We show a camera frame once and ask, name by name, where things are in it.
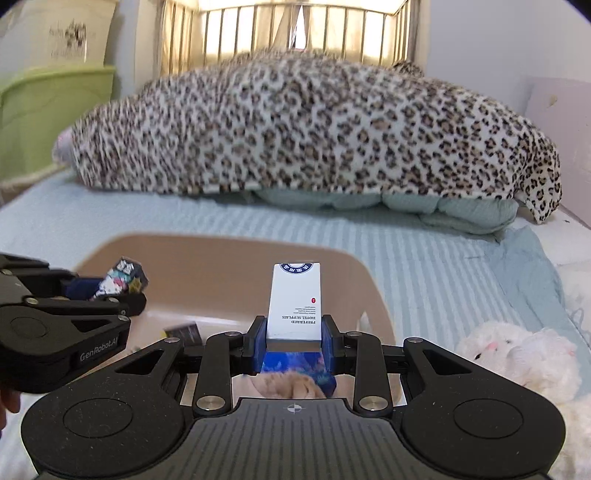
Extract colourful cartoon packet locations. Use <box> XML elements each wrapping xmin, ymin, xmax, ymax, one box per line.
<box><xmin>90</xmin><ymin>259</ymin><xmax>151</xmax><ymax>302</ymax></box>

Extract white printed bag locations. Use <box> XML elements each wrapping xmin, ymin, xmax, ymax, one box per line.
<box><xmin>0</xmin><ymin>0</ymin><xmax>120</xmax><ymax>75</ymax></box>

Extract green plastic storage box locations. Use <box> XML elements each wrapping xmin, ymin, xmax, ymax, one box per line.
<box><xmin>0</xmin><ymin>64</ymin><xmax>116</xmax><ymax>184</ymax></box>

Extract small dark packet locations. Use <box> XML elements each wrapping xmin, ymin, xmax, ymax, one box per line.
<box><xmin>163</xmin><ymin>322</ymin><xmax>202</xmax><ymax>345</ymax></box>

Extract metal window bars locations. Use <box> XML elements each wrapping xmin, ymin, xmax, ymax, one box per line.
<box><xmin>154</xmin><ymin>0</ymin><xmax>424</xmax><ymax>78</ymax></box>

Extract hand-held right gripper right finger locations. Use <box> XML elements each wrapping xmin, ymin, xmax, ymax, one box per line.
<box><xmin>321</xmin><ymin>314</ymin><xmax>468</xmax><ymax>416</ymax></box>

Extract beige plastic tray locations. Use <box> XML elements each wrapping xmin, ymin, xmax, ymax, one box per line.
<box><xmin>73</xmin><ymin>234</ymin><xmax>399</xmax><ymax>403</ymax></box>

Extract white cardboard box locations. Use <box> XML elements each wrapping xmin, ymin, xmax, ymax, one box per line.
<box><xmin>266</xmin><ymin>261</ymin><xmax>324</xmax><ymax>354</ymax></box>

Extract blue printed picture packet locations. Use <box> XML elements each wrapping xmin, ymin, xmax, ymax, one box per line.
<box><xmin>260</xmin><ymin>351</ymin><xmax>339</xmax><ymax>400</ymax></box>

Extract white plush toy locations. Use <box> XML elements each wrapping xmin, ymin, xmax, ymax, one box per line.
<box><xmin>454</xmin><ymin>320</ymin><xmax>591</xmax><ymax>480</ymax></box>

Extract teal quilt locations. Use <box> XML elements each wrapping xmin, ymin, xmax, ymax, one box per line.
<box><xmin>252</xmin><ymin>186</ymin><xmax>521</xmax><ymax>237</ymax></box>

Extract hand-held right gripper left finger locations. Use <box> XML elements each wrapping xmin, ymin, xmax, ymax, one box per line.
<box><xmin>111</xmin><ymin>315</ymin><xmax>269</xmax><ymax>417</ymax></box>

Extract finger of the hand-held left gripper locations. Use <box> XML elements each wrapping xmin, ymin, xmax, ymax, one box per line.
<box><xmin>0</xmin><ymin>252</ymin><xmax>95</xmax><ymax>301</ymax></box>
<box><xmin>0</xmin><ymin>272</ymin><xmax>148</xmax><ymax>320</ymax></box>

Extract light blue striped bed sheet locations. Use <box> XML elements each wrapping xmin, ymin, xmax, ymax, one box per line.
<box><xmin>0</xmin><ymin>174</ymin><xmax>591</xmax><ymax>480</ymax></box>

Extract leopard print blanket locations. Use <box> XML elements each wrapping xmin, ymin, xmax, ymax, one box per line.
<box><xmin>52</xmin><ymin>47</ymin><xmax>563</xmax><ymax>226</ymax></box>

